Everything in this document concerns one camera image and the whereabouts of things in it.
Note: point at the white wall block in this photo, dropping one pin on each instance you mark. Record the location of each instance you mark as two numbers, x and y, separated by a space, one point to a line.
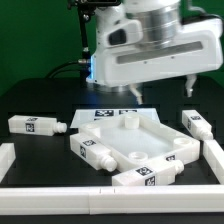
7 157
214 156

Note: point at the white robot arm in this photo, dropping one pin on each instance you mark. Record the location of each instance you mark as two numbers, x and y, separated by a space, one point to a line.
131 7

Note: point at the white marker sheet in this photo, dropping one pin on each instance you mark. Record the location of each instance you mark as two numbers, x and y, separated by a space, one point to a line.
82 116

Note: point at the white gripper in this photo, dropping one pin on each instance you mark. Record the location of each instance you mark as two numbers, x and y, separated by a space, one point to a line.
151 46

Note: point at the white right wall block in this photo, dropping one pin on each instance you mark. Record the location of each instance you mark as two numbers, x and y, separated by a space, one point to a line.
214 156

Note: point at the white obstacle wall bar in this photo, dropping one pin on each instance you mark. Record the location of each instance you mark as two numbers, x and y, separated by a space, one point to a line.
111 200

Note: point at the black camera pole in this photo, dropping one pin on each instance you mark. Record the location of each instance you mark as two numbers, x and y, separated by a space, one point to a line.
86 9

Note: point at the white left wall block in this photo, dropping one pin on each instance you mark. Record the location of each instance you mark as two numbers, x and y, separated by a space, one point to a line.
7 157

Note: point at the white desk top tray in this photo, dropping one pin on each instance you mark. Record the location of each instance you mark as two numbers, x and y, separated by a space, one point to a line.
137 140

